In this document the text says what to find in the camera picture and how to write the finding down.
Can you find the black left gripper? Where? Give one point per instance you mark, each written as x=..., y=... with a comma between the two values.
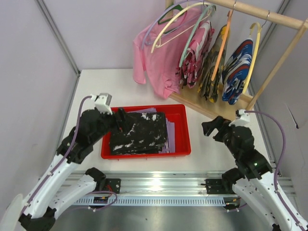
x=116, y=119

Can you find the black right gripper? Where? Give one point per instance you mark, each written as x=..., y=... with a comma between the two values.
x=220, y=132

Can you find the black floral garment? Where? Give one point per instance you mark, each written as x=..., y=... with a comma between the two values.
x=148, y=135

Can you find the purple trousers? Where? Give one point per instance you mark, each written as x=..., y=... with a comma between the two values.
x=170, y=143

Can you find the purple hanger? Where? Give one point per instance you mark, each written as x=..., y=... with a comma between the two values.
x=172, y=2

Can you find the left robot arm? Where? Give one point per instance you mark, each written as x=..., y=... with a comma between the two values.
x=44, y=204

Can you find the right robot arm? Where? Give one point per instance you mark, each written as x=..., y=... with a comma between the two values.
x=253, y=179

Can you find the yellow hanger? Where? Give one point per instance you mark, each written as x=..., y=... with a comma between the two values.
x=255, y=50

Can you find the orange hanger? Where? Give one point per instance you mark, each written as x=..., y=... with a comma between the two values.
x=224, y=40

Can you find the red plastic tray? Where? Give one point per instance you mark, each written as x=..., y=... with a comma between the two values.
x=176, y=114

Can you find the wooden clothes rack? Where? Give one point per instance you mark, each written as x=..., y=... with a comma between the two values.
x=192, y=99

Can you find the camouflage garment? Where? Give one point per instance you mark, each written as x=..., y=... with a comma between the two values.
x=212, y=67

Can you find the blue patterned garment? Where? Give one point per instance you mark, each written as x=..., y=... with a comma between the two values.
x=235, y=71

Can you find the pink t-shirt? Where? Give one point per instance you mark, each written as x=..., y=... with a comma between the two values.
x=160, y=66

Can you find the pink patterned garment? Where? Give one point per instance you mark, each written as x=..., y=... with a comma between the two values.
x=197, y=50

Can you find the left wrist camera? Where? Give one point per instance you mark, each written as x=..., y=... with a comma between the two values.
x=102, y=102

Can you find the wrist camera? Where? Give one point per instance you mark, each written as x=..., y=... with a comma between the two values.
x=102, y=102
x=242, y=118

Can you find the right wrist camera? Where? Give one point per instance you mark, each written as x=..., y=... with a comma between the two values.
x=242, y=118

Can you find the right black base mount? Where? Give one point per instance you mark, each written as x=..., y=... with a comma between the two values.
x=218, y=186

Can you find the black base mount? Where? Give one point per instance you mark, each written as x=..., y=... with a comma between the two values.
x=111, y=185
x=218, y=186

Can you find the aluminium rail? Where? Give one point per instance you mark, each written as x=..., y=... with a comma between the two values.
x=163, y=183

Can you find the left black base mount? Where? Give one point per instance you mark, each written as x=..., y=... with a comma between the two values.
x=111, y=185

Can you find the white cable duct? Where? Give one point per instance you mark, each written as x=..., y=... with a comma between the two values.
x=151, y=201

